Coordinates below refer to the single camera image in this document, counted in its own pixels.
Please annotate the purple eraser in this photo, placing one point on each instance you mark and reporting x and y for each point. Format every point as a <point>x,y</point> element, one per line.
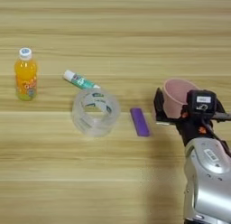
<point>140,122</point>

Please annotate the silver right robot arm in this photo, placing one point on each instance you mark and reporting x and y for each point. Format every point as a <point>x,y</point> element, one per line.
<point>207,179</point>

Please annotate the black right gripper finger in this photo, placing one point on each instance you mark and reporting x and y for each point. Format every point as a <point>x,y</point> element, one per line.
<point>222,113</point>
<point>159,108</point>

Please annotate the pink plastic cup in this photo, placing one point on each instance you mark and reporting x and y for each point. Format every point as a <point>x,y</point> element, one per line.
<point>176,95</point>

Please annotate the orange juice bottle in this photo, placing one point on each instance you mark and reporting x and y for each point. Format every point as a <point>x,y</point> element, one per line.
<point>26,77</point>

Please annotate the black box with white label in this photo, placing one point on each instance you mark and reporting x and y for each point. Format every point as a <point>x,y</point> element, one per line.
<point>201,101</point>

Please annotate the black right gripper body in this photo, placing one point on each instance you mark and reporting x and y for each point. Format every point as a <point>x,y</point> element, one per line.
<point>192,128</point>

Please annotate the green white glue stick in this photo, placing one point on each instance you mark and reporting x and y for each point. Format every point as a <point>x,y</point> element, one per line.
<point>79,80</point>

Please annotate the clear tape roll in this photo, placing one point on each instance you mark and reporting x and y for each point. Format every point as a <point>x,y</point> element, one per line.
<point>78,122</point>

